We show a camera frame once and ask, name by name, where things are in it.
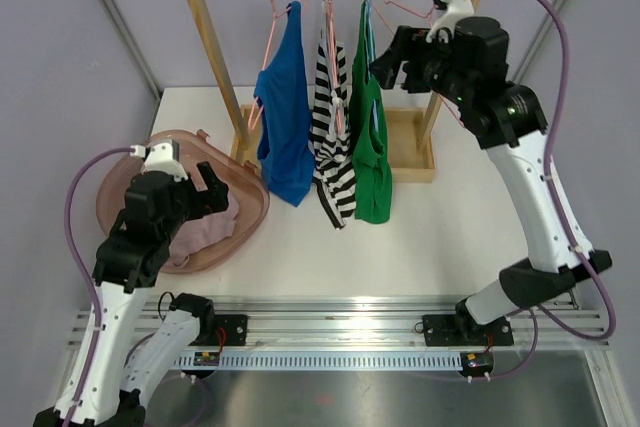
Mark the wooden clothes rack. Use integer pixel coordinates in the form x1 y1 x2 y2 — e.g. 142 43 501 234
186 0 442 184

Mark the black white striped tank top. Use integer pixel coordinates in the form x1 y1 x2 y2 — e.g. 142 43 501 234
309 0 356 229

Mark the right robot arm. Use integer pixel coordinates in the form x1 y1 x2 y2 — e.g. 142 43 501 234
370 16 612 343

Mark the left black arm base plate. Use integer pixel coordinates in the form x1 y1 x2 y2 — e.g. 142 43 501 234
193 314 249 347

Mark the mauve tank top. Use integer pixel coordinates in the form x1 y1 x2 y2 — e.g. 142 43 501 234
163 192 239 269

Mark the pink hanger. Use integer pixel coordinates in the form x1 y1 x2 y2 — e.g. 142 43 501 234
373 0 463 126
247 0 290 132
323 0 345 134

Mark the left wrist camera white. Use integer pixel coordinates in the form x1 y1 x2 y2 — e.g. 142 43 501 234
130 139 188 182

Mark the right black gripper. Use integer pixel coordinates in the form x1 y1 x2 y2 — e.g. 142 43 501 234
370 26 473 108

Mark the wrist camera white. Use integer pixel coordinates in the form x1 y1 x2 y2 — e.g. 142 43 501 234
130 139 188 182
426 0 475 43

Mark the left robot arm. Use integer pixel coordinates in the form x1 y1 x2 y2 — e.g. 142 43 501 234
34 162 229 426

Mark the translucent pink plastic basin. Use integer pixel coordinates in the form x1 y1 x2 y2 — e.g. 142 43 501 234
95 128 272 275

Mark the aluminium mounting rail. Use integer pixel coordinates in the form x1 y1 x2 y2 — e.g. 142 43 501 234
66 294 612 351

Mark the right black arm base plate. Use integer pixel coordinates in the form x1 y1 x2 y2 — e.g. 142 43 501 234
413 314 515 347

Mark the blue tank top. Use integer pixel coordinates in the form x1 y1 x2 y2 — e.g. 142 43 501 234
254 1 315 207

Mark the light blue hanger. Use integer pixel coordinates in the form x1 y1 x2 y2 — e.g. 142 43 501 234
363 0 381 123

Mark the white slotted cable duct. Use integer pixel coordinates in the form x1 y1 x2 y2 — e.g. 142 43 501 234
171 350 462 372

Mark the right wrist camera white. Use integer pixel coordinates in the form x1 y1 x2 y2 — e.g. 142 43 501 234
426 0 475 43

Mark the green tank top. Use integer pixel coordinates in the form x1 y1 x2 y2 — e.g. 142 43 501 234
349 1 393 224

